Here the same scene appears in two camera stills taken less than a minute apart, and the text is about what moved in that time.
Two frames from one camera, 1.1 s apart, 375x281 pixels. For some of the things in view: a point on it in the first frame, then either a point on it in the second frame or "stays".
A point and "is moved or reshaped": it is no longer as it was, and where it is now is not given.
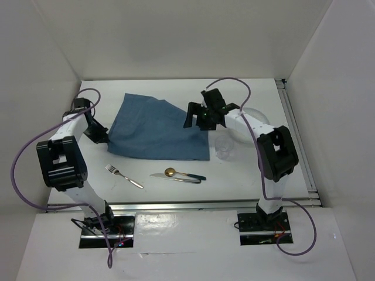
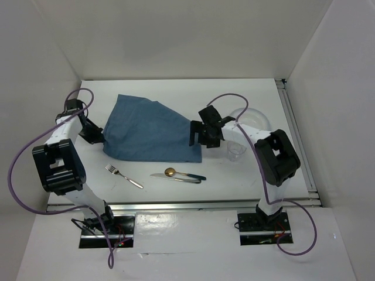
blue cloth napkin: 146,127 is moved or reshaped
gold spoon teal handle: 170,171 stays
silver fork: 115,171 stays
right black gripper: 195,108 → 196,126
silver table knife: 163,175 stays
